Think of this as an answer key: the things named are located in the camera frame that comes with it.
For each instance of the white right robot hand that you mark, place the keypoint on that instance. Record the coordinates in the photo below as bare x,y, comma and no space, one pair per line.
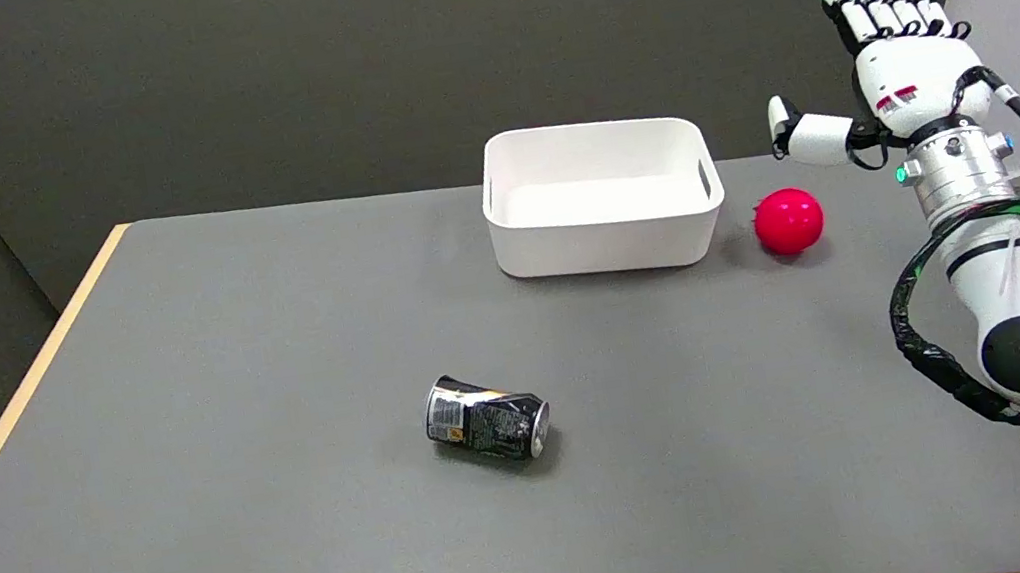
909,77

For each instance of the crushed black can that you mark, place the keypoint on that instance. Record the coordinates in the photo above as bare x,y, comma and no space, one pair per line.
486,419

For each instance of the red toy pomegranate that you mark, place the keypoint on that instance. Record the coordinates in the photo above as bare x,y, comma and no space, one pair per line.
789,222

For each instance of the white plastic bin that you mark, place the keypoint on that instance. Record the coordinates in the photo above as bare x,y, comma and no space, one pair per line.
602,197

